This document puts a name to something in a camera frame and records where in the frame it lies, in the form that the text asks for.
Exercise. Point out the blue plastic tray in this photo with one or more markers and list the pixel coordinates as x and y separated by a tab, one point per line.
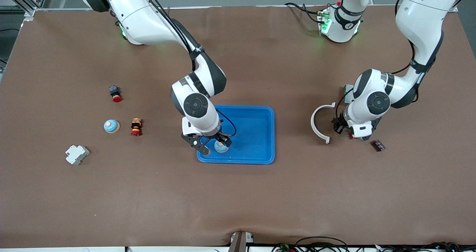
253	133

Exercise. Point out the grey perforated metal box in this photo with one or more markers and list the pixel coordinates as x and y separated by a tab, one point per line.
347	93

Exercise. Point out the green-lit arm base connector box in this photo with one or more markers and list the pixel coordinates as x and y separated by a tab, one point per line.
324	21

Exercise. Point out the white circuit breaker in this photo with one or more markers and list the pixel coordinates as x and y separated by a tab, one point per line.
77	155

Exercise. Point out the red button with black body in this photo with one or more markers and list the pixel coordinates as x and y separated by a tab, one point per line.
116	95

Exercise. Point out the white curved plastic bracket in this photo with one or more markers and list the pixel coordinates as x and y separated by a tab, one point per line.
312	122

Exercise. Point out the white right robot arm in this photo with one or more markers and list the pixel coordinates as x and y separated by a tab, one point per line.
148	21

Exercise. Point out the blue dome bell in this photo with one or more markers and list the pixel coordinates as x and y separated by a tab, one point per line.
111	126
221	148

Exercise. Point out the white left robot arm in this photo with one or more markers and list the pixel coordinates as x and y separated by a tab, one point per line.
420	13

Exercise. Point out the red yellow emergency stop button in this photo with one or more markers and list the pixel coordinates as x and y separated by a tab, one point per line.
136	128

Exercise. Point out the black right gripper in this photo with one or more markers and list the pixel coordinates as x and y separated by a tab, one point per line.
222	137

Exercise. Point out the grey metal camera mount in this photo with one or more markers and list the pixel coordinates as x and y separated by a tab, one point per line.
241	241

